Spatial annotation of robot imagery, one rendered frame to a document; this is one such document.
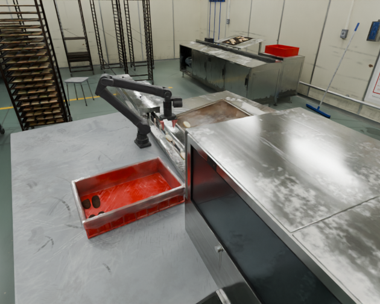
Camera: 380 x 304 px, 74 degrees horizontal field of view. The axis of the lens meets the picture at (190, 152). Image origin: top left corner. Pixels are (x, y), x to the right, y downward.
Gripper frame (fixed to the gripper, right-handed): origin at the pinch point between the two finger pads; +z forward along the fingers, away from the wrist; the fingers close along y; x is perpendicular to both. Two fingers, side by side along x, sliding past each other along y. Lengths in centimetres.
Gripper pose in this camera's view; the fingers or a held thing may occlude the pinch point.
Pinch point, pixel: (168, 127)
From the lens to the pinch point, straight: 177.1
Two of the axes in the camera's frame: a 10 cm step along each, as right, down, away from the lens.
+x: -4.1, -4.6, 7.9
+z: -0.1, 8.6, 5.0
